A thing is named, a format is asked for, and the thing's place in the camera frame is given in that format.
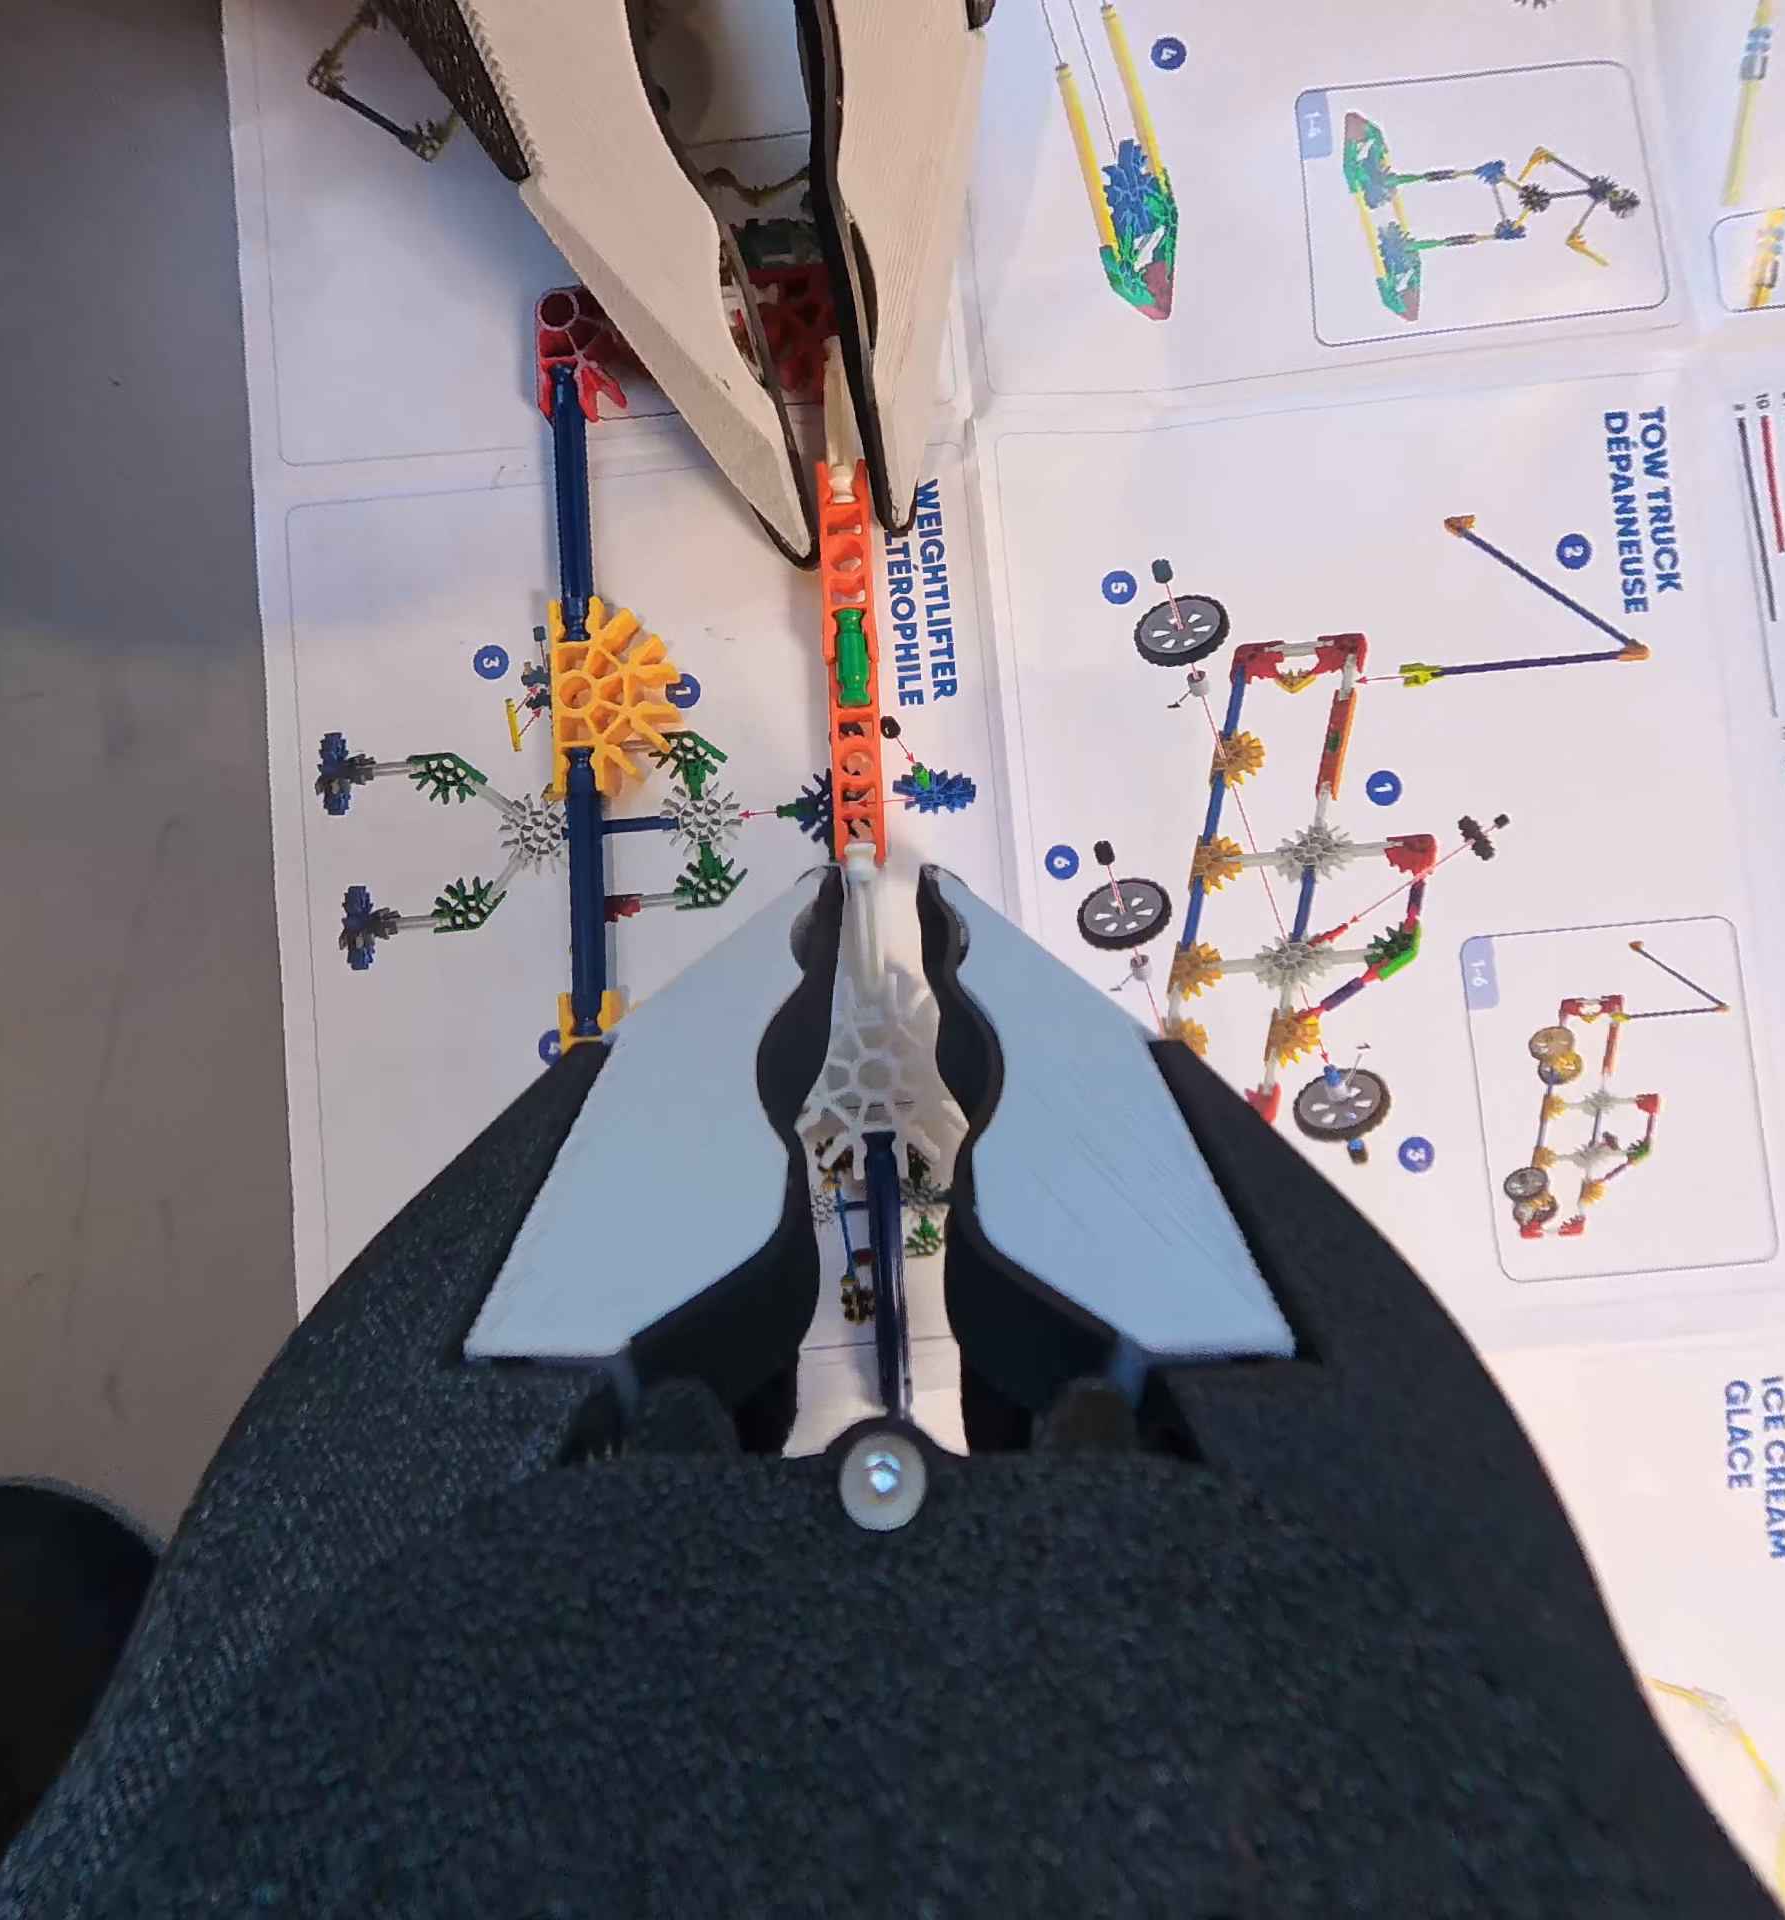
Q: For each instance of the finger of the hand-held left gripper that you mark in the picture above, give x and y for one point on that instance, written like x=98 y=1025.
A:
x=908 y=225
x=637 y=271

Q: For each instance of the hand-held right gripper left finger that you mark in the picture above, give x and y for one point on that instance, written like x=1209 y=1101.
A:
x=653 y=1184

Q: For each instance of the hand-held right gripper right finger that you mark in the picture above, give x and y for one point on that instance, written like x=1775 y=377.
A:
x=1103 y=1184

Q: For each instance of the red toy connector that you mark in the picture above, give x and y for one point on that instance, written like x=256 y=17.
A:
x=575 y=338
x=794 y=324

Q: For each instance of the yellow toy connector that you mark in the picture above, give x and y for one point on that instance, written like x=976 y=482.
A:
x=609 y=694
x=588 y=1028

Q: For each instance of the white toy rod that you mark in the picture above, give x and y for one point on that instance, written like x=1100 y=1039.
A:
x=861 y=916
x=838 y=413

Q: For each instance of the blue toy rod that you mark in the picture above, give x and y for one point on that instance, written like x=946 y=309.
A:
x=574 y=511
x=585 y=885
x=886 y=1260

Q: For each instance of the white snowflake connector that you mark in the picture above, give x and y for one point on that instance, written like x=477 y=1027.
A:
x=876 y=1067

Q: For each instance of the green toy clip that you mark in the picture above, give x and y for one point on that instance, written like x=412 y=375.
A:
x=850 y=652

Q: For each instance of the orange toy bar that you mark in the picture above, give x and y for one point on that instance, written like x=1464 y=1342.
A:
x=850 y=751

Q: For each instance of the white instruction sheet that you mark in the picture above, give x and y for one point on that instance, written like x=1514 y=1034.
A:
x=1281 y=375

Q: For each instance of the dark rounded object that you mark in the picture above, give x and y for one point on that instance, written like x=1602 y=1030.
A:
x=22 y=1650

